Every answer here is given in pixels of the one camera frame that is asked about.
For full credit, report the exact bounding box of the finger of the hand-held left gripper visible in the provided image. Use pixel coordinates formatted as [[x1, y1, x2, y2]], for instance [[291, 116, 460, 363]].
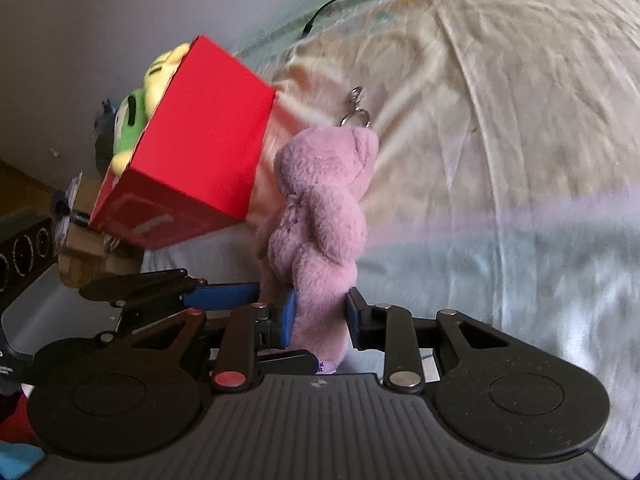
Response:
[[80, 268, 261, 311], [96, 299, 203, 346]]

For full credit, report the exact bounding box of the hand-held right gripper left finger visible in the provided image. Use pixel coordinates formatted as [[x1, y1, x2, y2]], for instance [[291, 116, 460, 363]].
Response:
[[115, 287, 301, 395]]

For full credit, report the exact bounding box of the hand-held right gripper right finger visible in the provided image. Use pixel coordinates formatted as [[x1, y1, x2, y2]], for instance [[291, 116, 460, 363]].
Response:
[[345, 286, 513, 393]]

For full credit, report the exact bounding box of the pink plush toy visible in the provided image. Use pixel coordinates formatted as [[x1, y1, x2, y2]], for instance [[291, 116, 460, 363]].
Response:
[[255, 85, 380, 376]]

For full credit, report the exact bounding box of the red cardboard box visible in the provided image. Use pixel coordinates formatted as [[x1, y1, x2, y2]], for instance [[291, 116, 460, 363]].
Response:
[[87, 35, 277, 251]]

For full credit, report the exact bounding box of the yellow tiger plush toy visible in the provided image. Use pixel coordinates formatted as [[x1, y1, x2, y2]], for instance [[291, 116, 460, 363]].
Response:
[[109, 44, 192, 177]]

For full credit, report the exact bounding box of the wooden bedside cabinet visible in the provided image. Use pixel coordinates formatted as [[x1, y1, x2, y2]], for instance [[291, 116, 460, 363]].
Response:
[[57, 175, 146, 288]]

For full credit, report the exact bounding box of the red cloth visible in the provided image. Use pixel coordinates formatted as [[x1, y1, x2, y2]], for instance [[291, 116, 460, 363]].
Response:
[[0, 392, 38, 446]]

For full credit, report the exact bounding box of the blue cloth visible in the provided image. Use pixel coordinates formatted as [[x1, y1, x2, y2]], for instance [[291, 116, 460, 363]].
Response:
[[0, 442, 46, 480]]

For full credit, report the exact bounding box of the green mushroom plush toy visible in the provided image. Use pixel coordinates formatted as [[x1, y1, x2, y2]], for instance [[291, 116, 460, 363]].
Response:
[[112, 87, 151, 156]]

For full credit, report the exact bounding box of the cartoon printed bedsheet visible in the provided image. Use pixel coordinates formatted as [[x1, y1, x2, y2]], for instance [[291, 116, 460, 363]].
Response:
[[142, 0, 640, 466]]

